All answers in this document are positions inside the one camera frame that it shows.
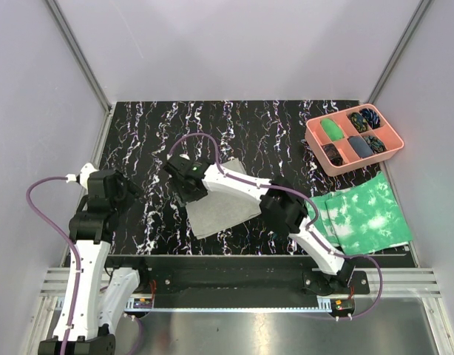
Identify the dark blue patterned sock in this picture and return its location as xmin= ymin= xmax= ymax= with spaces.
xmin=359 ymin=108 xmax=381 ymax=129

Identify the aluminium frame post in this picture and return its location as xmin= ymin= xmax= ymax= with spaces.
xmin=43 ymin=0 xmax=112 ymax=114
xmin=367 ymin=0 xmax=433 ymax=104

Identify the aluminium frame post right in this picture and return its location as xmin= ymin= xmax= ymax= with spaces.
xmin=367 ymin=0 xmax=433 ymax=104

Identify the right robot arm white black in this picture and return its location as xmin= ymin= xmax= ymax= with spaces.
xmin=163 ymin=155 xmax=355 ymax=294

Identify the aluminium front rail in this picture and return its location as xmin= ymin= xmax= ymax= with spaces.
xmin=40 ymin=268 xmax=444 ymax=299

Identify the dark brown patterned sock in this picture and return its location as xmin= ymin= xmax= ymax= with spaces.
xmin=322 ymin=143 xmax=344 ymax=166

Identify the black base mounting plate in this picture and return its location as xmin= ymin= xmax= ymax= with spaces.
xmin=106 ymin=255 xmax=370 ymax=311

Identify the blue green patterned sock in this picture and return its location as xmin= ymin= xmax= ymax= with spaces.
xmin=363 ymin=135 xmax=387 ymax=154

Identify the green rolled sock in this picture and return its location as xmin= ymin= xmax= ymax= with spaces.
xmin=320 ymin=118 xmax=344 ymax=141

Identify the grey cloth napkin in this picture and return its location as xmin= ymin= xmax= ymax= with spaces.
xmin=185 ymin=158 xmax=261 ymax=240

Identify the aluminium frame post left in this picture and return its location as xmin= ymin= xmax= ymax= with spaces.
xmin=43 ymin=0 xmax=112 ymax=114

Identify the pink divided tray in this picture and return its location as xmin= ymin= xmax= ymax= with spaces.
xmin=305 ymin=104 xmax=404 ymax=177

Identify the grey blue rolled sock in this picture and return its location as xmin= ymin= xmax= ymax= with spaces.
xmin=348 ymin=136 xmax=373 ymax=158

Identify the green white tie-dye cloth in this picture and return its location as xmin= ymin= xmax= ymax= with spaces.
xmin=311 ymin=172 xmax=412 ymax=255

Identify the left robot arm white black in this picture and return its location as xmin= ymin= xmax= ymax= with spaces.
xmin=38 ymin=163 xmax=150 ymax=354

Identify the black marbled table mat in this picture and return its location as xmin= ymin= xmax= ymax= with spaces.
xmin=100 ymin=99 xmax=380 ymax=256

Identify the yellow blue patterned sock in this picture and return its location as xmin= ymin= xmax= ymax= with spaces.
xmin=349 ymin=112 xmax=367 ymax=133

